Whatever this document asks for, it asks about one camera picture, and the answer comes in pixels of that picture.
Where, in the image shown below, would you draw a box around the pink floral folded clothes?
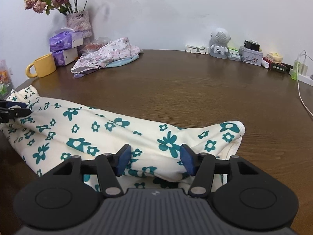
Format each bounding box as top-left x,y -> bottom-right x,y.
71,38 -> 143,78

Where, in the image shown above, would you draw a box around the white astronaut robot figurine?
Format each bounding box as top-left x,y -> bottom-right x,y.
209,28 -> 231,59

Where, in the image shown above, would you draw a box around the white charging cable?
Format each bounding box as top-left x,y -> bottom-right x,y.
294,50 -> 313,118

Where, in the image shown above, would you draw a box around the grey tin box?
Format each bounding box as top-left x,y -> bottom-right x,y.
239,46 -> 263,66

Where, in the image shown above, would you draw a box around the green translucent charger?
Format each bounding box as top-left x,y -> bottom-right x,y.
289,60 -> 302,81

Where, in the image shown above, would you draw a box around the small black box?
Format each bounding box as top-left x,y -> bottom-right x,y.
244,40 -> 260,52

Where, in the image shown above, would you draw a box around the lower purple tissue box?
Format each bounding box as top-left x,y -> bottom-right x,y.
52,48 -> 78,67

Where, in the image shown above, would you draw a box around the red snack plastic bag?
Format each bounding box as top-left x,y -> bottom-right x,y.
80,37 -> 111,54

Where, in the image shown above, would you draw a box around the green white small packs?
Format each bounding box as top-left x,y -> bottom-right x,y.
228,47 -> 241,61

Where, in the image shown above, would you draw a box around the white small tube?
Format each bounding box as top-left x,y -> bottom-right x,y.
261,60 -> 270,69

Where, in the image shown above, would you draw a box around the white letter block ornament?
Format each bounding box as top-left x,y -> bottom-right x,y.
185,45 -> 209,55

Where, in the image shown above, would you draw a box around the yellow ceramic mug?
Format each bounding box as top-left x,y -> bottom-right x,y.
25,54 -> 56,78

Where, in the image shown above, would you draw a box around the cream teal flower garment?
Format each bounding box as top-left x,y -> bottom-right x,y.
1,86 -> 245,190

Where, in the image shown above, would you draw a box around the white power strip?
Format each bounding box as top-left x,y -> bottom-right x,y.
298,63 -> 312,86

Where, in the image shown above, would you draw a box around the dark red label box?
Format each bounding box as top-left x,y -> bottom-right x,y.
263,57 -> 293,74

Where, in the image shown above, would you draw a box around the light blue folded cloth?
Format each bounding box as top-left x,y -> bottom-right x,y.
106,54 -> 139,68

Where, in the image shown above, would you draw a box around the upper purple tissue box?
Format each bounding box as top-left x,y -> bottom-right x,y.
49,28 -> 83,52

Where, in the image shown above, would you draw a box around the purple wrapped vase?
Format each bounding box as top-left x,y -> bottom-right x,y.
66,11 -> 92,38

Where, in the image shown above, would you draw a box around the purple tissue box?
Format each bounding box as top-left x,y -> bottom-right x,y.
52,48 -> 78,67
49,28 -> 83,52

